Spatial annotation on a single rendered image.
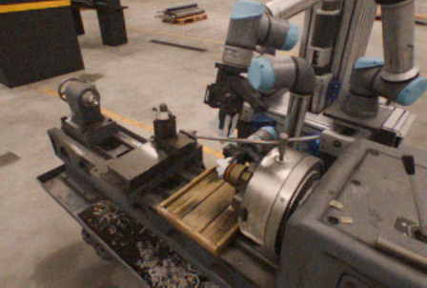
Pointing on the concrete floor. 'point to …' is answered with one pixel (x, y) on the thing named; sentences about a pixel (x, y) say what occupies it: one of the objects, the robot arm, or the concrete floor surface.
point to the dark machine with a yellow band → (34, 30)
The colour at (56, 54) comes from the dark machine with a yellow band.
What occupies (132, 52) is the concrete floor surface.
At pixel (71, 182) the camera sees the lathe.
